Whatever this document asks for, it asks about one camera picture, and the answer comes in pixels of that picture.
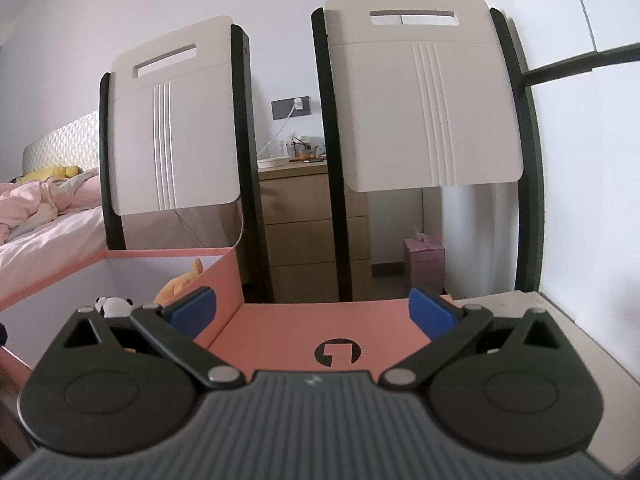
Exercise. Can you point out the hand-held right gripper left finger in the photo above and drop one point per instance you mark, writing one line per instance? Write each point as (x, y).
(192, 312)

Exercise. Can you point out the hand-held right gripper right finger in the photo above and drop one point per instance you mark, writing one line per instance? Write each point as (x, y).
(429, 312)

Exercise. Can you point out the orange plush bear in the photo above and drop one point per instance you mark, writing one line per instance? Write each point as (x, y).
(177, 285)

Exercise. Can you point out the pink cardboard box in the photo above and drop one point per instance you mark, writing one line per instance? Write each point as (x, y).
(222, 285)

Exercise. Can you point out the small panda plush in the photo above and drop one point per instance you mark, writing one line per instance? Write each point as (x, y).
(115, 306)

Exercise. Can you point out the pink tissue box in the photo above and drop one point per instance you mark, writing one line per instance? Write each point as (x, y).
(424, 265)

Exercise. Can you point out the wooden nightstand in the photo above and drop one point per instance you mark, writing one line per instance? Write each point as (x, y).
(300, 220)

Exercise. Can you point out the bed with pink bedding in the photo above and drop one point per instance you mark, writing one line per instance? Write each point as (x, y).
(45, 230)

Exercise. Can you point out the white dish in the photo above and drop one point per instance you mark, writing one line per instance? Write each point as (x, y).
(272, 162)

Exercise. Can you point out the pastel patterned cloth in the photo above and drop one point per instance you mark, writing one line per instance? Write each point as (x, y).
(55, 205)

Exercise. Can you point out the white black folding chair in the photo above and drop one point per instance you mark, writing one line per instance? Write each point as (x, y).
(425, 110)
(170, 135)

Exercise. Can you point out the small glass jar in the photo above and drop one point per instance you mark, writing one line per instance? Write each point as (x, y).
(301, 147)

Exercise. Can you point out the yellow plush toy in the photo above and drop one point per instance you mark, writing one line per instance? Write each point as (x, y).
(47, 173)

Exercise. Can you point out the cream quilted headboard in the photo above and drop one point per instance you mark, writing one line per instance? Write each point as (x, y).
(60, 145)

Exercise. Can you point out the white charger plug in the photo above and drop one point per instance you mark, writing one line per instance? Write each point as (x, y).
(298, 104)

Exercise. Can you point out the grey wall socket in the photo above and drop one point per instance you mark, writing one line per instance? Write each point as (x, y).
(282, 109)

